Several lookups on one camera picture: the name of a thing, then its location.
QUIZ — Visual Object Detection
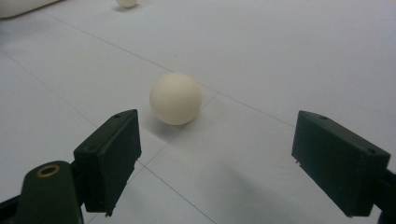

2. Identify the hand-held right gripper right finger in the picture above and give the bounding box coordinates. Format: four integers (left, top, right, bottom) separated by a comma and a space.
291, 110, 392, 218

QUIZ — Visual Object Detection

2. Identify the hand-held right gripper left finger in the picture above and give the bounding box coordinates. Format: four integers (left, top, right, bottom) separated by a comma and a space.
73, 108, 142, 217

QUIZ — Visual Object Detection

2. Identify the cream white ball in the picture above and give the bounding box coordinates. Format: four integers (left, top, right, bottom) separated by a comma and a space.
115, 0, 138, 9
148, 72, 204, 126

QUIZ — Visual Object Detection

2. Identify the white plastic storage bin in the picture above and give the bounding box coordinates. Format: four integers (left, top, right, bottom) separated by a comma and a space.
0, 0, 62, 19

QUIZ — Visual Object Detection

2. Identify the white table cover board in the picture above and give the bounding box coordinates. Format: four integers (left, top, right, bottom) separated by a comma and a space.
0, 0, 396, 224

